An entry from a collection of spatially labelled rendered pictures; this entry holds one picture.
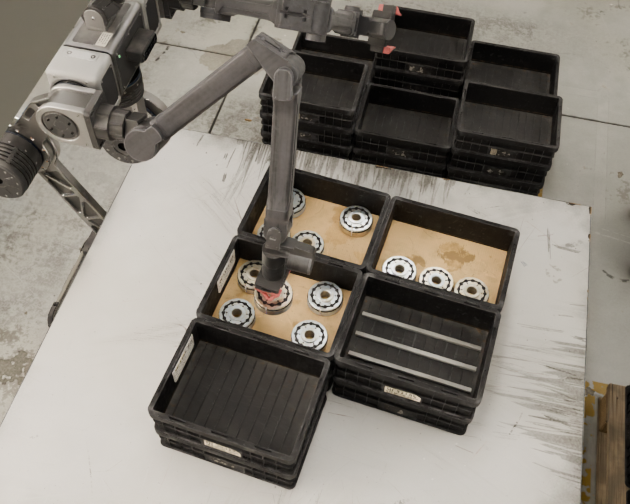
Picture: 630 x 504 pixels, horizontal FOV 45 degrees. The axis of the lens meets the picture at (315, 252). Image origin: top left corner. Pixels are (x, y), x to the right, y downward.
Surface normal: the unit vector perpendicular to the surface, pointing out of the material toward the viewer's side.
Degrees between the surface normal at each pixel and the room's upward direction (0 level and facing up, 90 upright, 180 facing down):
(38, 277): 0
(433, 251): 0
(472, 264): 0
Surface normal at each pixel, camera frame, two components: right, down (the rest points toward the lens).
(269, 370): 0.02, -0.58
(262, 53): -0.20, 0.47
